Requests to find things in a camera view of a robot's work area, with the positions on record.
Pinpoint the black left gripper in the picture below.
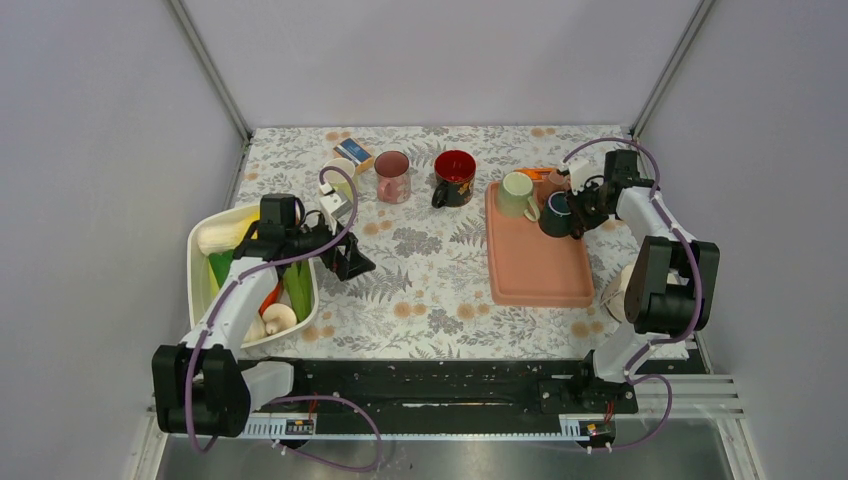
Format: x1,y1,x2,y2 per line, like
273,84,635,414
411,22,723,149
287,212,375,280

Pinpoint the dark green mug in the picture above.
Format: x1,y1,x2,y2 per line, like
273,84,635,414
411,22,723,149
538,191,572,238

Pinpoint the yellow green faceted mug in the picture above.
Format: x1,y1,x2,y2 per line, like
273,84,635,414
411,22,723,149
322,158,359,200

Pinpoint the pink patterned mug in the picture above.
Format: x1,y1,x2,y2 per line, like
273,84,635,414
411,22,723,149
374,151,411,204

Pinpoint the black skull pattern mug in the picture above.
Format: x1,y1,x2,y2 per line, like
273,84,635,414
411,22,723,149
431,150,476,208

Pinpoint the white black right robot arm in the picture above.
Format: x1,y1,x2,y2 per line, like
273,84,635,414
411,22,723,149
538,149,720,414

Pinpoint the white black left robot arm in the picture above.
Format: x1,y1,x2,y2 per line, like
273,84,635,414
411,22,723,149
152,192,375,437

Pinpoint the light green mug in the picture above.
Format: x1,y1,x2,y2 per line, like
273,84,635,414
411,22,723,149
495,172,541,222

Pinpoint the small brown pink cup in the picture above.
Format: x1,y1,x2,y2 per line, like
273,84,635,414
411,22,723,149
546,170,570,193

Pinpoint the orange box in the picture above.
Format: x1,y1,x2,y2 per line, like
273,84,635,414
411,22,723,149
516,168,557,182

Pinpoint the white vegetable basin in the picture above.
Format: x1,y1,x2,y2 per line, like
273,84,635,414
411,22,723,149
186,203,319,350

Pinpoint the white mushroom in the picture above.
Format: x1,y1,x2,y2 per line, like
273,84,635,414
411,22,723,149
244,303,298,343

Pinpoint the salmon pink plastic tray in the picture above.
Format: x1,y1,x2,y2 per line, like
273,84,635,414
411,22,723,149
485,182,595,308

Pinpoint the yellow sponge blue label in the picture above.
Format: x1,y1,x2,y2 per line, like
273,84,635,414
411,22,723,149
333,137,375,174

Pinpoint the yellow white cabbage toy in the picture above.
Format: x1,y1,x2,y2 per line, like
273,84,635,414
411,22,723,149
196,214,259,256

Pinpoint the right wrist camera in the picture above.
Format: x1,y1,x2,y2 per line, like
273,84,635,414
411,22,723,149
561,158,595,195

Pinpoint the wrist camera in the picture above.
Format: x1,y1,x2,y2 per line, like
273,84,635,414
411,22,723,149
319,183,353,224
561,158,595,195

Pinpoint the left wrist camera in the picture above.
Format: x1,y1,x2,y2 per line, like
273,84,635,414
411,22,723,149
319,183,353,224

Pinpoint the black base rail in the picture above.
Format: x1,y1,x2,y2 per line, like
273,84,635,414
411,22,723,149
246,357,641,417

